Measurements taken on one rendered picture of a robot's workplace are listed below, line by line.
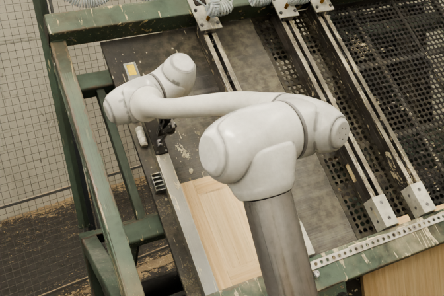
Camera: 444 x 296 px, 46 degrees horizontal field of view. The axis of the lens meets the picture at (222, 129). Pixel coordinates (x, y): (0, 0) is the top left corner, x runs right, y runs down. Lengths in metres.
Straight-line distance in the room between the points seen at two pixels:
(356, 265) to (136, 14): 1.30
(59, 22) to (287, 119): 1.33
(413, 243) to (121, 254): 1.11
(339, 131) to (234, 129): 0.23
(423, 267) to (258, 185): 1.69
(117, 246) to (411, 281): 1.37
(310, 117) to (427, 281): 1.68
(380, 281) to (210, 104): 1.38
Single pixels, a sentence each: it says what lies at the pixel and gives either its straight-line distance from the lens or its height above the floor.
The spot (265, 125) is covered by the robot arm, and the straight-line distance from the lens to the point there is 1.00.
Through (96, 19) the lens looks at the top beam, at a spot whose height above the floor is 1.87.
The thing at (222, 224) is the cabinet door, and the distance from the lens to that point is 1.93.
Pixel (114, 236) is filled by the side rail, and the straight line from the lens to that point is 1.82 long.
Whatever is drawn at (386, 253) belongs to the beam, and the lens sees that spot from 2.11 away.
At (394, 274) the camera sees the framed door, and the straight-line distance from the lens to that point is 2.50.
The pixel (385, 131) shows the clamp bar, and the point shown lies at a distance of 2.34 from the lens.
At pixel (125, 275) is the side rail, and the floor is 1.03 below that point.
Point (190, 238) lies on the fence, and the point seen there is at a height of 1.06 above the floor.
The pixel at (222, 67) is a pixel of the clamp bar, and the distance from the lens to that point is 2.18.
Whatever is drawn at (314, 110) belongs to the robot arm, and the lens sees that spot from 1.09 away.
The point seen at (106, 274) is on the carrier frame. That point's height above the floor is 0.79.
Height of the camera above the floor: 1.75
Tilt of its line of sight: 11 degrees down
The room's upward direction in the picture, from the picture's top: 9 degrees counter-clockwise
